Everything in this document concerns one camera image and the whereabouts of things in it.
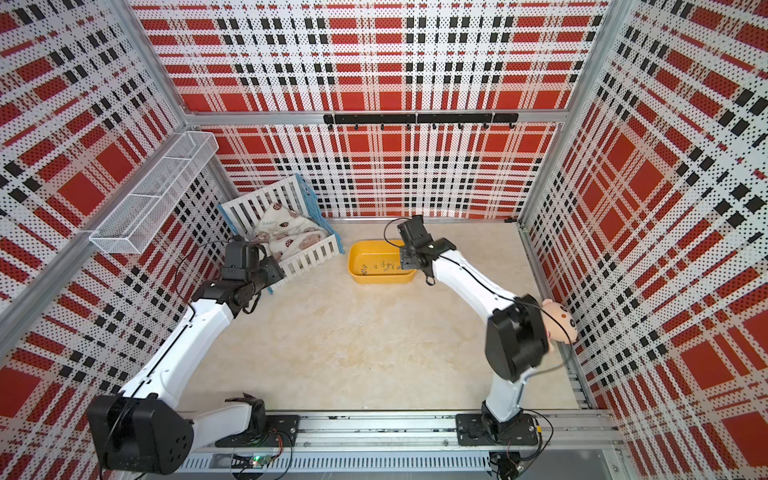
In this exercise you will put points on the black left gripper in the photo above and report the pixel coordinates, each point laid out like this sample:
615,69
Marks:
271,268

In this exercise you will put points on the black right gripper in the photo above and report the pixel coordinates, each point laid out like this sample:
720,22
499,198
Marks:
408,256

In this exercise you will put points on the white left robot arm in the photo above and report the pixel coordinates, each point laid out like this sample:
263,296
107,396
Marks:
139,429

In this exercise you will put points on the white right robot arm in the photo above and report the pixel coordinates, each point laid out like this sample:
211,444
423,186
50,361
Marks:
516,338

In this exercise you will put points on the yellow plastic storage box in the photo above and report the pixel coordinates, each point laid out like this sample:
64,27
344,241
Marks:
378,262

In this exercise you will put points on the white patterned blanket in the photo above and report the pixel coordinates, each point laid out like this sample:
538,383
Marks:
285,233

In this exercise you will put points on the pink plush pig toy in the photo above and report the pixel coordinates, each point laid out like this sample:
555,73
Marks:
558,322

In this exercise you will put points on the green circuit board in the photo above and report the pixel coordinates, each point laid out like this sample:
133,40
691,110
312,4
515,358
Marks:
245,462

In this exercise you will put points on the black wall hook rail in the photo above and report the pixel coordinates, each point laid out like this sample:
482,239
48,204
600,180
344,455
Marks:
357,120

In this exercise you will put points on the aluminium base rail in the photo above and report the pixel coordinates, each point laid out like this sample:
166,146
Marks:
552,444

